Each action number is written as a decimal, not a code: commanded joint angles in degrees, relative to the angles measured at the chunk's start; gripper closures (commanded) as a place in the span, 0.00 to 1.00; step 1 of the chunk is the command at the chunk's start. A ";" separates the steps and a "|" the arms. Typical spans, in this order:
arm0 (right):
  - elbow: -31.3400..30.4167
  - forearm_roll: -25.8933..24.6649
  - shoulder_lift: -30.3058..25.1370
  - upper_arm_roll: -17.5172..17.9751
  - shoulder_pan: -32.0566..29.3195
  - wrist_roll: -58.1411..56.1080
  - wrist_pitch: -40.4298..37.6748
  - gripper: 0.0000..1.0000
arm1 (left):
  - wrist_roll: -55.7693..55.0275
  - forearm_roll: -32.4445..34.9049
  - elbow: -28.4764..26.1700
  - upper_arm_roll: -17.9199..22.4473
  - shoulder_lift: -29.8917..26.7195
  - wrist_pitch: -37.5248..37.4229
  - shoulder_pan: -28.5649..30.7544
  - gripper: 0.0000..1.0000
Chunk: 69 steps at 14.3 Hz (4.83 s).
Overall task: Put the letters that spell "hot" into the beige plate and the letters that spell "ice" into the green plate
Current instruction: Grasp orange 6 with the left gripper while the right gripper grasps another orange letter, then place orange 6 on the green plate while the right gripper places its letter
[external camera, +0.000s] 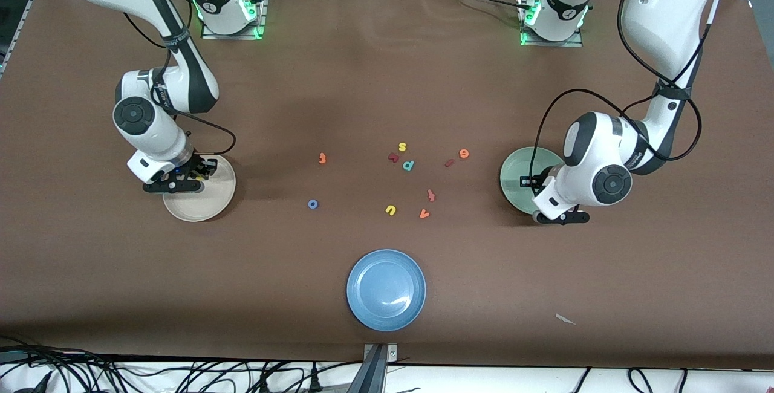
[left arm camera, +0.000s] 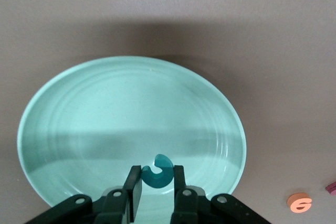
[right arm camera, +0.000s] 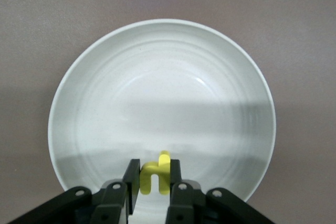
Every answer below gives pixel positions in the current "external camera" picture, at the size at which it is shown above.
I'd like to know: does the pale green plate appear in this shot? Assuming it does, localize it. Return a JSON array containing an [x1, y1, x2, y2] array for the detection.
[[499, 146, 566, 215]]

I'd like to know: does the beige brown plate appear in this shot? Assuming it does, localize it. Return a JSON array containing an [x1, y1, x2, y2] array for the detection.
[[162, 154, 237, 222]]

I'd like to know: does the brown table cover sheet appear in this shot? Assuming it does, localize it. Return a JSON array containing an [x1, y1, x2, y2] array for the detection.
[[0, 0, 774, 371]]

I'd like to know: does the blue plate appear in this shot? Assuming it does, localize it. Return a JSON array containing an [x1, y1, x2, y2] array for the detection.
[[346, 249, 427, 332]]

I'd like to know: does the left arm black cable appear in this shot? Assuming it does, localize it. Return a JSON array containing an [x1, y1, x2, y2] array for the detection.
[[534, 0, 732, 179]]

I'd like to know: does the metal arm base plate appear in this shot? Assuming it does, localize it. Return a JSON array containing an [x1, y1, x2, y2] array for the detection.
[[520, 0, 584, 48], [201, 0, 267, 40]]

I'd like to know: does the black cable tangle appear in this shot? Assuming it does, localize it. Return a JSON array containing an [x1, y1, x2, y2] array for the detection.
[[0, 336, 363, 393]]

